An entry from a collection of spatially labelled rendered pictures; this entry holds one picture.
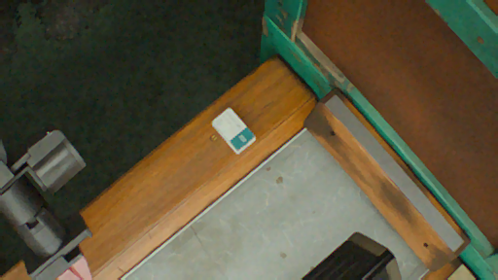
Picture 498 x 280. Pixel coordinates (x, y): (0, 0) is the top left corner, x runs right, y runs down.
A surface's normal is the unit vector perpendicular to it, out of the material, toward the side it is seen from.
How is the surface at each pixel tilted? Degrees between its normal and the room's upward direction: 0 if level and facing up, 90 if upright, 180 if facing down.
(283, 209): 0
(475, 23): 90
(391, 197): 66
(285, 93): 0
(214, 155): 0
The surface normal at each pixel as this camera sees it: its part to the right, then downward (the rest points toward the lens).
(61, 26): 0.03, -0.25
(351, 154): -0.69, 0.47
